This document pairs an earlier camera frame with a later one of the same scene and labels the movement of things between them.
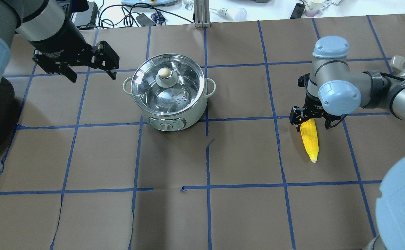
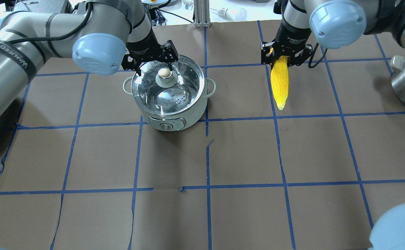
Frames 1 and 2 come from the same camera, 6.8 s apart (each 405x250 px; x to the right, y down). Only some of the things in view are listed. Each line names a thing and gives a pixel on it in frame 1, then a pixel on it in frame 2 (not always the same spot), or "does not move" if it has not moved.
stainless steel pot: (170, 90) does not move
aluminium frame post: (201, 13) does not move
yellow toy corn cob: (310, 135) to (279, 74)
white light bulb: (238, 14) does not move
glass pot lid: (168, 84) does not move
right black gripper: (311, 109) to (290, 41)
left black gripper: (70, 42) to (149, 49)
